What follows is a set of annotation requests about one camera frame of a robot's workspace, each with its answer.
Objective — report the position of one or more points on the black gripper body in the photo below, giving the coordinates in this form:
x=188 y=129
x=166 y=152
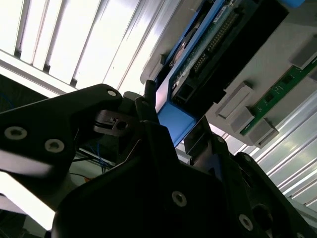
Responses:
x=128 y=203

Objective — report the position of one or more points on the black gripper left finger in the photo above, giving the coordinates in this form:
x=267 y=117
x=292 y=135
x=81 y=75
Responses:
x=49 y=119

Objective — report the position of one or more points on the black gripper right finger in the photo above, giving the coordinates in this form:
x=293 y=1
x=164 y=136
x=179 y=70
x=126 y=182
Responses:
x=260 y=198

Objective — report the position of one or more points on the hard disk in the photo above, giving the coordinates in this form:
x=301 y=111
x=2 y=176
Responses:
x=223 y=62

